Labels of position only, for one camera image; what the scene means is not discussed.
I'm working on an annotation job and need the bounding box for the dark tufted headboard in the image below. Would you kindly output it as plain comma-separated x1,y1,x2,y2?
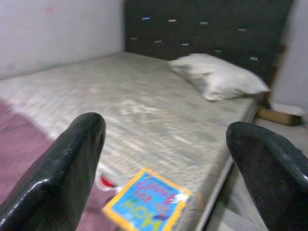
123,0,295,85

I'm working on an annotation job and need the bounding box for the blue yellow-edged children's book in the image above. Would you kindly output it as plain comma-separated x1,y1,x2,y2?
103,167,192,231

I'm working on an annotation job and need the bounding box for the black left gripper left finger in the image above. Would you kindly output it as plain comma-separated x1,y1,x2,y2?
0,112,107,231

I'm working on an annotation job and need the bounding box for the purple cartoon print blanket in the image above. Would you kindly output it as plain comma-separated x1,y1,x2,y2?
0,98,121,231

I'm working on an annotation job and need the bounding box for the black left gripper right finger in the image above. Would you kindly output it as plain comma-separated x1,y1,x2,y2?
226,121,308,231

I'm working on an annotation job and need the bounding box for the grey patterned mattress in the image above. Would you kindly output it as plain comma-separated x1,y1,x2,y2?
0,51,264,231

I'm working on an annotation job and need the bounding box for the brown wooden plank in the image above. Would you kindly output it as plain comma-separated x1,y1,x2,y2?
256,105,302,126

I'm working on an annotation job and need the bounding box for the white pillow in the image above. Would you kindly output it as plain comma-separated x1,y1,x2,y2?
168,53,271,102

